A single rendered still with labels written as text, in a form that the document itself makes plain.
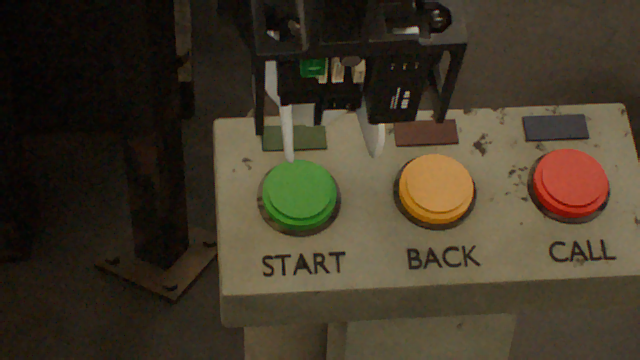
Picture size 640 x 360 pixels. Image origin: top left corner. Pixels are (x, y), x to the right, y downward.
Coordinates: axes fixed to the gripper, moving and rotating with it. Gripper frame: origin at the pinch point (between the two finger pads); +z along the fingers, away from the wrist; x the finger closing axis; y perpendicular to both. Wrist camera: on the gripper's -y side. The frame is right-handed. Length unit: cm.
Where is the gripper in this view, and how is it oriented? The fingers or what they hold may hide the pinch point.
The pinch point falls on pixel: (316, 92)
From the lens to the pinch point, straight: 52.2
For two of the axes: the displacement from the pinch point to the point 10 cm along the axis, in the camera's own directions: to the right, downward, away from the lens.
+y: 1.0, 8.8, -4.6
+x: 9.9, -0.7, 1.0
